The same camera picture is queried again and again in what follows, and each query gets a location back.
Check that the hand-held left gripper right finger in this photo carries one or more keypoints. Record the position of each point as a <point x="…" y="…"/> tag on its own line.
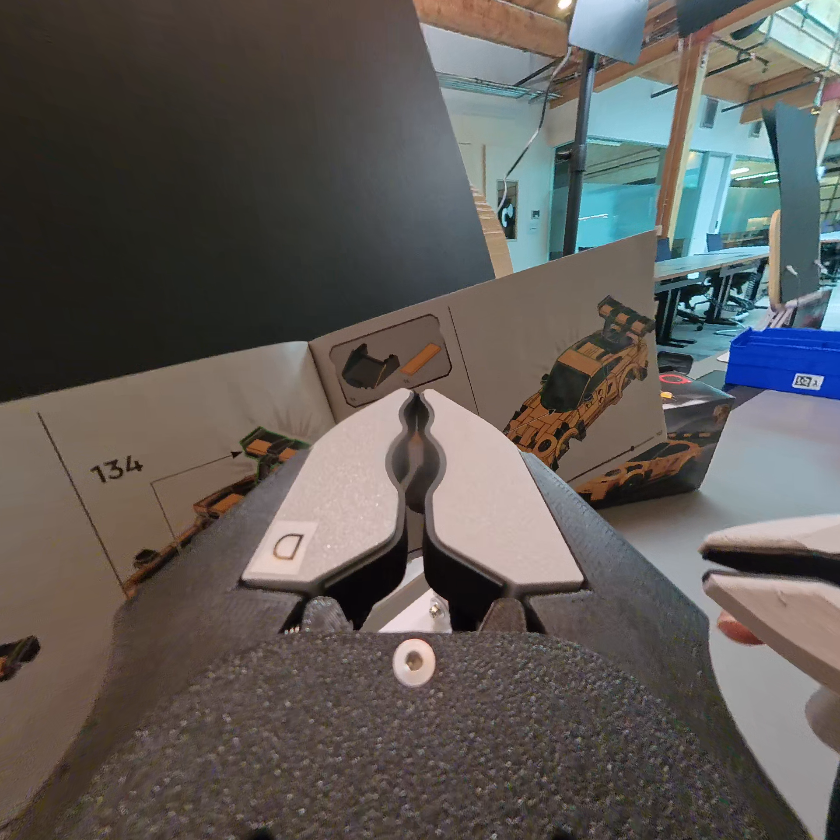
<point x="499" y="512"/>

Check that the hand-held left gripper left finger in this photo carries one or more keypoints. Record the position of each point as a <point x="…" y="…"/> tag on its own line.
<point x="328" y="499"/>

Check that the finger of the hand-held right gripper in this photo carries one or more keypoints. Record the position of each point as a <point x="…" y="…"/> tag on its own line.
<point x="787" y="617"/>
<point x="774" y="535"/>

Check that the lego set box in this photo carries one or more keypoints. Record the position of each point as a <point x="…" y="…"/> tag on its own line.
<point x="689" y="420"/>

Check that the lego instruction booklet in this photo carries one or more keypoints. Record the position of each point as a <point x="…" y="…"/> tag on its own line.
<point x="197" y="407"/>

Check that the person's right hand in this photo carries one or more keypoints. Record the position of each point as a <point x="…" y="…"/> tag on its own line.
<point x="741" y="633"/>

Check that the blue labelled storage bin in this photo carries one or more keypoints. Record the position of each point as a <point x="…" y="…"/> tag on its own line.
<point x="774" y="361"/>

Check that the long grey desk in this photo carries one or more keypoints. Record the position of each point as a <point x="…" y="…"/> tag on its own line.
<point x="709" y="262"/>

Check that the dark hanging acoustic panel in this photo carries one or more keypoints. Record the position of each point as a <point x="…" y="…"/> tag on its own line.
<point x="794" y="197"/>
<point x="722" y="13"/>

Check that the black metal pole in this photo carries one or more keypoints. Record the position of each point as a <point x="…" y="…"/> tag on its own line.
<point x="577" y="164"/>

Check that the grey hanging panel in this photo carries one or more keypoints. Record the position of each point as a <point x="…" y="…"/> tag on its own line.
<point x="607" y="26"/>

